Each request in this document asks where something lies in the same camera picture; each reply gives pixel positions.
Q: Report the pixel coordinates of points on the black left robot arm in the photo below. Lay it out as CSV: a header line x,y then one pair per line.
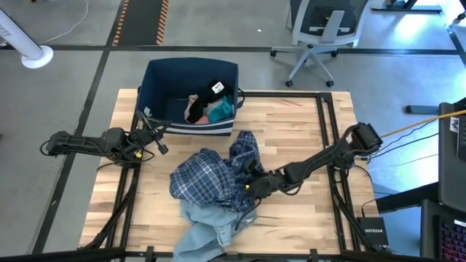
x,y
83,143

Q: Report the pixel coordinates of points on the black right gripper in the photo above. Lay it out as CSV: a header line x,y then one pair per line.
x,y
265,183

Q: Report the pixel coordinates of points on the teal garment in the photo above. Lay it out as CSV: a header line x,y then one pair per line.
x,y
222,111

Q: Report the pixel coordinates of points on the black desk base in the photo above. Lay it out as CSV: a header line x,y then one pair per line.
x,y
407,9

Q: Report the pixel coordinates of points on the white tower fan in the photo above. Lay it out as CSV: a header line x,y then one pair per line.
x,y
36,56

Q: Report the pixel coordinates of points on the backlit computer keyboard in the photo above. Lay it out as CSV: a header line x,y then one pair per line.
x,y
453,238

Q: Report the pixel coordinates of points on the white black office chair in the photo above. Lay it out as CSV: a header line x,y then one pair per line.
x,y
327,29

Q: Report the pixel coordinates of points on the black metal table frame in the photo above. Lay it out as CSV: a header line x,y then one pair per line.
x,y
284,95

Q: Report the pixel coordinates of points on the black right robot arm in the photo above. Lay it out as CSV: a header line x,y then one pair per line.
x,y
320,158

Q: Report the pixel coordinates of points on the blue plaid shirt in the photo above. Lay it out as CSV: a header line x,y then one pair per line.
x,y
207,178

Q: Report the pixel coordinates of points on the coral pink garment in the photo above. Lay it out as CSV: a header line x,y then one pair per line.
x,y
202,120

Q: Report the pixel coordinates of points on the black garment with white label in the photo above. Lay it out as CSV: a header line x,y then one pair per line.
x,y
204,100

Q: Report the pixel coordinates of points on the black desk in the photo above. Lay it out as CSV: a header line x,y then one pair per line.
x,y
407,198

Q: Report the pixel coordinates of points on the black Netgear network switch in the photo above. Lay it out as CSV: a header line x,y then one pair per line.
x,y
373,231

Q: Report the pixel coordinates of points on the peach pink garment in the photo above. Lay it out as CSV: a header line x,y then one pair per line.
x,y
190,109

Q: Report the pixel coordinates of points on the light blue denim jeans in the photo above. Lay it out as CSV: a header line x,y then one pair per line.
x,y
207,233

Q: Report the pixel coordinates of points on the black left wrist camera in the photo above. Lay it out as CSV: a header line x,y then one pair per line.
x,y
162,148

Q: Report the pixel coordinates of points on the grey desk foot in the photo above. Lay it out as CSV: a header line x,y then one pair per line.
x,y
422,110

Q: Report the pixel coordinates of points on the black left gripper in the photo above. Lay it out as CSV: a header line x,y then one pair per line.
x,y
145,136

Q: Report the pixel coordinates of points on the black computer monitor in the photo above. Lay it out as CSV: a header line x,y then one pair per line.
x,y
451,163

